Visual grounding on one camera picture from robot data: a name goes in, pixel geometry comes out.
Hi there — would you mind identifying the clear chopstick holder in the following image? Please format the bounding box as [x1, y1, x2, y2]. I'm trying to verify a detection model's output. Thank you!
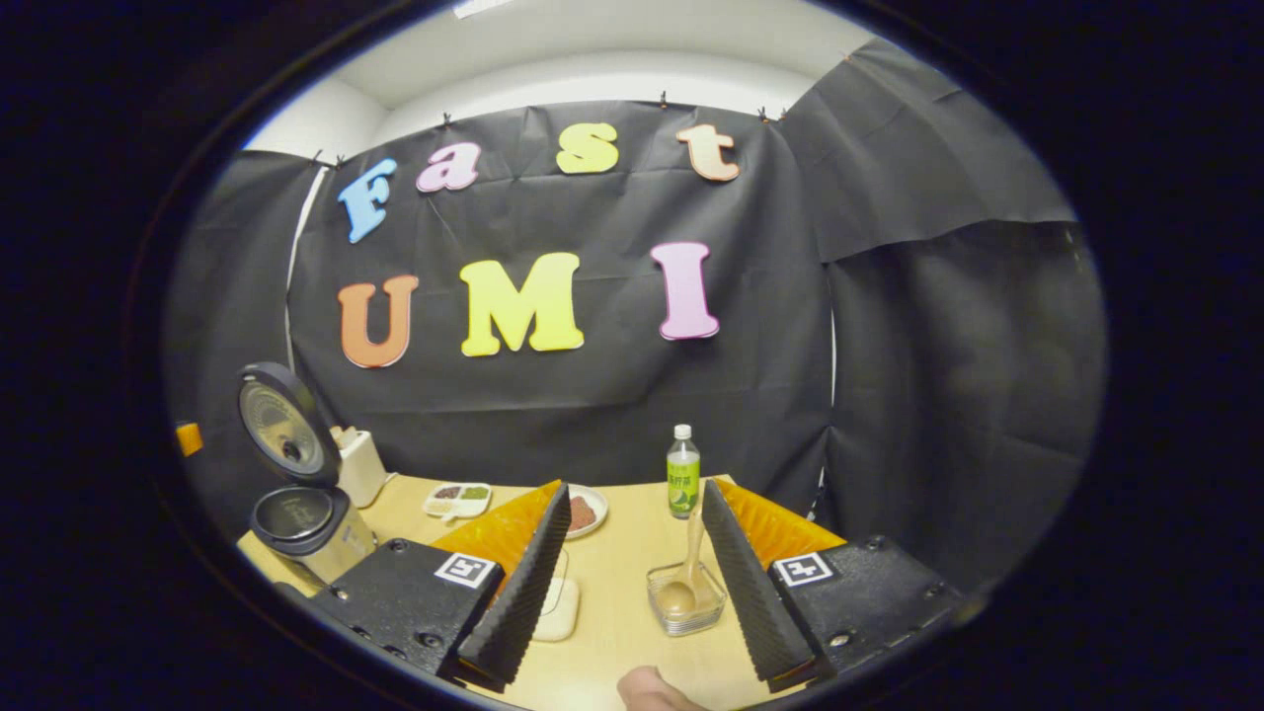
[647, 561, 729, 637]

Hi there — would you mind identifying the white round plate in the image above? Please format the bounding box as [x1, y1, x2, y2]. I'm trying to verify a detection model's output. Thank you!
[565, 484, 609, 540]

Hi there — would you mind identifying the clear rice container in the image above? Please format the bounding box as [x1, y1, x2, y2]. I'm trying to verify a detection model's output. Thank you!
[533, 548, 582, 644]

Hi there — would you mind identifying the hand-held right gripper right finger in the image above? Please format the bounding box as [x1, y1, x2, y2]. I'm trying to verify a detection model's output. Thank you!
[701, 478, 964, 692]

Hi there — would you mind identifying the white toaster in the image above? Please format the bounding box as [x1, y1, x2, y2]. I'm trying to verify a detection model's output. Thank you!
[331, 426, 388, 509]

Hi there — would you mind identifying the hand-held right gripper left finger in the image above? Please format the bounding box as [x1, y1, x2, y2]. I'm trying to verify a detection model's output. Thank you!
[314, 480, 574, 692]

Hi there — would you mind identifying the black backdrop cloth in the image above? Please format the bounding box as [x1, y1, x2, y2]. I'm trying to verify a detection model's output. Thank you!
[163, 39, 1107, 593]

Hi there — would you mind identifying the white divided bean dish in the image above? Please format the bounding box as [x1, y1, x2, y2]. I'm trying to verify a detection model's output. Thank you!
[423, 482, 493, 521]

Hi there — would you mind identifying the green tea bottle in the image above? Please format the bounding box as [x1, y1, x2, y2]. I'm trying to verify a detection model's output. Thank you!
[667, 425, 701, 520]

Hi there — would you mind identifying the wooden spoon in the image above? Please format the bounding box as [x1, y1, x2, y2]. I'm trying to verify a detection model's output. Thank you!
[657, 509, 707, 618]

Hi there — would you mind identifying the grey rice cooker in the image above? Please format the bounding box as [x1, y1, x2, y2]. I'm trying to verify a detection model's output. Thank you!
[237, 361, 378, 586]

